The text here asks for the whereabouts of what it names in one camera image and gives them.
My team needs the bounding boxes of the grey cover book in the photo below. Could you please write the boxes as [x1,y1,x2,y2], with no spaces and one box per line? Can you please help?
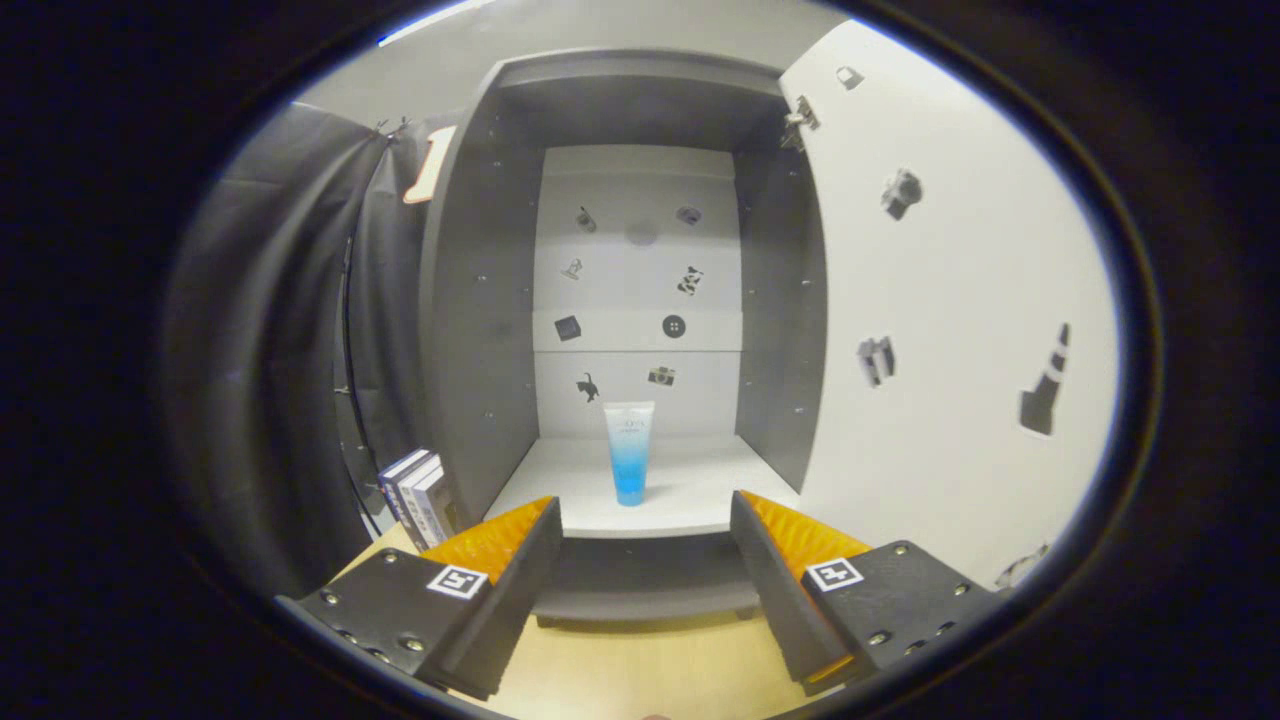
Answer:
[410,462,461,551]

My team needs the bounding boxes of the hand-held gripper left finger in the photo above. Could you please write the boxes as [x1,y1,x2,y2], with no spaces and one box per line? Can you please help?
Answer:
[275,495,567,701]

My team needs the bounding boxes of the black backdrop cloth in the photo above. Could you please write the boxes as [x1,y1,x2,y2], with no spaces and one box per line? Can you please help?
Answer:
[160,100,441,601]

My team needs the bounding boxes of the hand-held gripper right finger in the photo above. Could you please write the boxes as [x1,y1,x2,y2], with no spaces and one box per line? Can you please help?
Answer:
[728,489,1001,697]

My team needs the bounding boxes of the grey cabinet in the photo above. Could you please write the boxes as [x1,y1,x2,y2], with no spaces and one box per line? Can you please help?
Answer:
[418,48,829,631]

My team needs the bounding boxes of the white cabinet shelf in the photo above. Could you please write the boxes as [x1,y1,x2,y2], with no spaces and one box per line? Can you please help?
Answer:
[483,433,801,541]

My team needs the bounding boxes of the blue and white tube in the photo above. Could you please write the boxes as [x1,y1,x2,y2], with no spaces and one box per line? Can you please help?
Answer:
[603,401,656,507]

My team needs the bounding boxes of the dark blue book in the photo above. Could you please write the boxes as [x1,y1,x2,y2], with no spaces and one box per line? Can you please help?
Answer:
[378,448,431,526]

